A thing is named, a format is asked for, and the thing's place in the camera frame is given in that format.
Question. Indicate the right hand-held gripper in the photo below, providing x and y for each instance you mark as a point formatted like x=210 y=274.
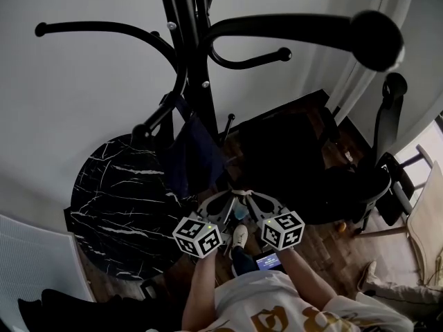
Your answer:
x=284 y=232

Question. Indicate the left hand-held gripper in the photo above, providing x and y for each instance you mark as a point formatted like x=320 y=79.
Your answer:
x=197 y=235

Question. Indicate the pale blue umbrella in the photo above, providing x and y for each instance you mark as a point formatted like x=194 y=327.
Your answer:
x=242 y=193

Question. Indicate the black coat rack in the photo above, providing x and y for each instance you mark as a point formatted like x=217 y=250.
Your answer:
x=187 y=12

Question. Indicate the person's left forearm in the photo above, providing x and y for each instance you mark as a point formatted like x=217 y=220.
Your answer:
x=199 y=289

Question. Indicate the person's right forearm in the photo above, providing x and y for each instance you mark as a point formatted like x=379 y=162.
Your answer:
x=304 y=275

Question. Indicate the person's white shoe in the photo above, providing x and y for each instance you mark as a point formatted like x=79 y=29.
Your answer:
x=240 y=235

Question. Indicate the large black case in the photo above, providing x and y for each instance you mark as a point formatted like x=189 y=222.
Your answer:
x=284 y=157

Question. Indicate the person's leg in jeans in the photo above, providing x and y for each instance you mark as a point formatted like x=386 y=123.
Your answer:
x=243 y=259

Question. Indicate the small device with lit screen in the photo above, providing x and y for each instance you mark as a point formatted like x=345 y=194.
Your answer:
x=269 y=263

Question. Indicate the dark blue fabric bag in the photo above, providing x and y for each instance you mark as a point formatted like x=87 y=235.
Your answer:
x=194 y=150

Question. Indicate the small orange object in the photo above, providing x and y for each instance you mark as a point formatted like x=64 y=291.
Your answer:
x=342 y=226

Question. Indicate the round black marble table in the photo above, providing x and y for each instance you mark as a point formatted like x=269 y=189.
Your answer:
x=121 y=202

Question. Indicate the person's white printed shirt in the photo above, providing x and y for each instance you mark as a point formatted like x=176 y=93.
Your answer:
x=277 y=306

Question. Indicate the black office chair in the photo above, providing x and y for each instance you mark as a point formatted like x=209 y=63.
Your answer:
x=380 y=178

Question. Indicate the beige wooden chair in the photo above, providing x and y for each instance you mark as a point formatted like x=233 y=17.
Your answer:
x=427 y=227

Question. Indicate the white ribbed panel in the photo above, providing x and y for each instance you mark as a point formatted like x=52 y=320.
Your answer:
x=34 y=261

